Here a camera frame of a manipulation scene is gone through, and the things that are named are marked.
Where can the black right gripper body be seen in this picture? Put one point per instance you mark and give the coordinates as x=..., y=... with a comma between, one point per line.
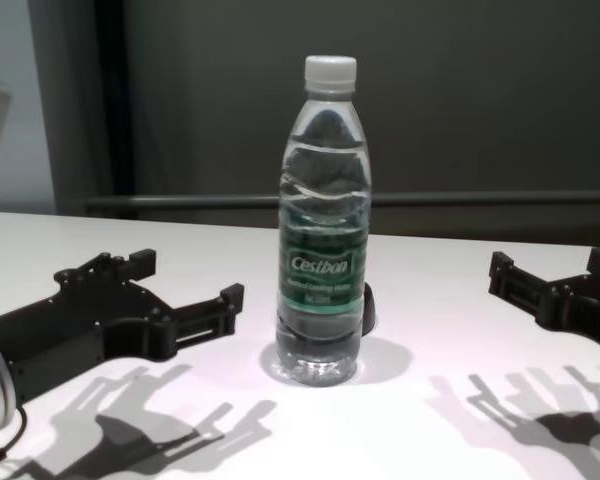
x=590, y=315

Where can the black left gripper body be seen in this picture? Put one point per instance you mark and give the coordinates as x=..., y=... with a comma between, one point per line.
x=90, y=325

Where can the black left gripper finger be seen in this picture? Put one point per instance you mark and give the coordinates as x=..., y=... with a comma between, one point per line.
x=205, y=317
x=110, y=270

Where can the clear water bottle green label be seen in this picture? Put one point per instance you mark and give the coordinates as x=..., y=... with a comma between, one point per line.
x=322, y=225

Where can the green push button black base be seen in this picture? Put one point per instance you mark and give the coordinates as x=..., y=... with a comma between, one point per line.
x=370, y=310

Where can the dark horizontal wall rail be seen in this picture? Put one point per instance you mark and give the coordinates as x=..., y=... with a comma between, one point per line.
x=180, y=201

